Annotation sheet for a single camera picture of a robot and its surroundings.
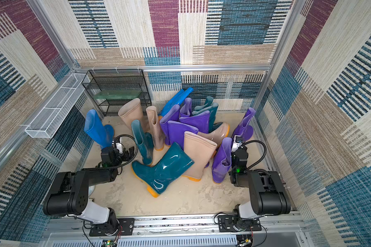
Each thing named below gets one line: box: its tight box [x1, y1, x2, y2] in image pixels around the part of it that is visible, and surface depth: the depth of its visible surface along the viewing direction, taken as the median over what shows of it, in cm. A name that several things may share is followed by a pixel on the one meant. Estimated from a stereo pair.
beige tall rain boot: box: [117, 97, 150, 133], surface depth 91 cm
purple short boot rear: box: [179, 110, 210, 134], surface depth 86 cm
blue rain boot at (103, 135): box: [83, 109, 115, 150], surface depth 85 cm
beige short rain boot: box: [181, 130, 218, 182], surface depth 79 cm
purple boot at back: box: [179, 97, 193, 117], surface depth 91 cm
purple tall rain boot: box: [159, 104, 181, 146], surface depth 86 cm
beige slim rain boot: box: [145, 106, 165, 151], surface depth 89 cm
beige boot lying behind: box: [197, 121, 230, 148], surface depth 91 cm
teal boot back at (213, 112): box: [191, 102, 224, 134], surface depth 91 cm
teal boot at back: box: [194, 96, 214, 111], surface depth 93 cm
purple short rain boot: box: [167, 120, 199, 151], surface depth 83 cm
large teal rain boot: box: [131, 142, 195, 198], surface depth 82 cm
